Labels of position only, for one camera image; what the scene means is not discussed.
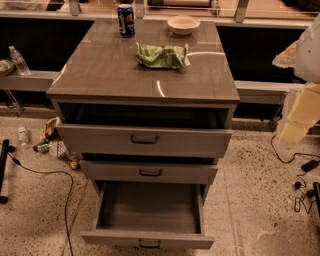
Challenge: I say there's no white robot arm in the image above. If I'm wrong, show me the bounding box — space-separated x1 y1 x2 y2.
272 14 320 144

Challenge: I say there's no grey top drawer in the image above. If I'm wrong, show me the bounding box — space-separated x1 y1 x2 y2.
58 104 231 158

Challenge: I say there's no grey drawer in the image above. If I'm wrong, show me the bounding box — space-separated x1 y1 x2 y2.
58 104 231 158
81 181 214 249
80 153 217 184

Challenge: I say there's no black stand leg left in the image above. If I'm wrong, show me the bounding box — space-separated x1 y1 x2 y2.
0 139 15 205

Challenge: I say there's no grey middle drawer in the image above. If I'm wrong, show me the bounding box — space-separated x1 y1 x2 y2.
80 153 217 184

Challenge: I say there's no small brown object on floor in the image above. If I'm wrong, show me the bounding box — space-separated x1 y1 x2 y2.
69 160 80 170

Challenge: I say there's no black power adapter with cable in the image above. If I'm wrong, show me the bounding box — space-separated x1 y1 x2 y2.
270 136 320 173

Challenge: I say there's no white ceramic bowl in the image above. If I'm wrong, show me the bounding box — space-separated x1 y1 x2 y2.
167 15 200 35

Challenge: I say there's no white checkered cup on floor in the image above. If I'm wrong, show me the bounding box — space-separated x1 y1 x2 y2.
49 141 67 158

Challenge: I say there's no blue soda can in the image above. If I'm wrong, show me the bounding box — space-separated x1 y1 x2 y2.
117 4 135 37

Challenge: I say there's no grey three-drawer cabinet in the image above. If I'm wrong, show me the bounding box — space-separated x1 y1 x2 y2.
46 17 241 204

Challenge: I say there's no black cable left floor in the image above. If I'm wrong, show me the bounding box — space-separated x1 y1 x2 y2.
0 142 75 256

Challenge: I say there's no clear water bottle on ledge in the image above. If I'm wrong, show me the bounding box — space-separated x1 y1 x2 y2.
9 46 31 75

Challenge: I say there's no green can on floor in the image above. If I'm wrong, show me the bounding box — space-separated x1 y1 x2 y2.
33 142 53 153

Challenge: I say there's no brown snack bag on floor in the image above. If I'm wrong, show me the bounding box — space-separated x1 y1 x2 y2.
42 117 61 140

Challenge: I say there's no green crumpled chip bag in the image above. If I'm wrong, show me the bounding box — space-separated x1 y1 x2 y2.
136 43 190 70

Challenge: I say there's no clear bottle on floor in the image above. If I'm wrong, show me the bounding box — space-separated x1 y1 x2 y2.
18 126 29 147

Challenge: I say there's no small bowl on ledge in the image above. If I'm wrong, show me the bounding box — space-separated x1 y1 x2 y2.
0 59 15 77

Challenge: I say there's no grey bottom drawer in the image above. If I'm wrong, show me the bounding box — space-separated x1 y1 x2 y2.
81 181 214 249

